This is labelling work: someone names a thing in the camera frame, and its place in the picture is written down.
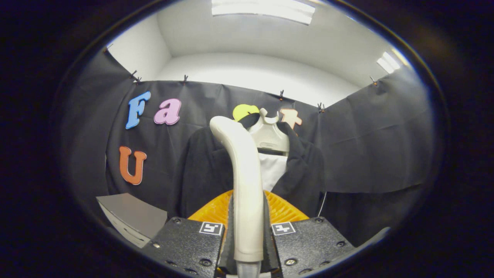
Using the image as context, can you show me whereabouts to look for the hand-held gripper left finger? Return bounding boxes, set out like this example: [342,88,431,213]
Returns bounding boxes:
[141,189,235,278]

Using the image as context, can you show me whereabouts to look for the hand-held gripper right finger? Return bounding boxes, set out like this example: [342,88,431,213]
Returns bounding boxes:
[263,190,357,278]

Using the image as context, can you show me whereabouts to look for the black suit jacket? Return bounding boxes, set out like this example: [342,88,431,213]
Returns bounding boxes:
[168,122,328,220]

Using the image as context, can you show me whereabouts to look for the grey cabinet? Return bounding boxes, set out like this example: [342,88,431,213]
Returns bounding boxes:
[96,193,168,248]

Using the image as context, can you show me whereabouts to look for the black backdrop cloth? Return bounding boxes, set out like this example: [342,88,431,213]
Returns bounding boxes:
[60,48,436,247]

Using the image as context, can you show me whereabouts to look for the ceiling light panel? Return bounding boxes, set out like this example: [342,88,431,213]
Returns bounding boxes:
[376,51,402,74]
[211,0,316,25]

